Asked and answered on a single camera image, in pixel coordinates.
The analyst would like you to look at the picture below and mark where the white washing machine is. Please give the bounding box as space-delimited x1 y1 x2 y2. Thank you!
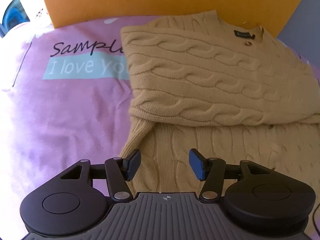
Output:
1 0 30 38

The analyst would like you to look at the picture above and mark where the beige cable-knit sweater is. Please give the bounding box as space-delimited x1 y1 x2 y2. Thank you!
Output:
120 11 319 193

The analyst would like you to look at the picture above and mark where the black cable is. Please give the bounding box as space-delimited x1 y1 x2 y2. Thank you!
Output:
311 199 320 230

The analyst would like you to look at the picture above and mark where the pink printed bed sheet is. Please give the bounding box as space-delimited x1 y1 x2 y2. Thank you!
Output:
1 16 319 239

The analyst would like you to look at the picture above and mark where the grey headboard panel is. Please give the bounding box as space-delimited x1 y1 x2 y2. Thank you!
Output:
278 0 320 67

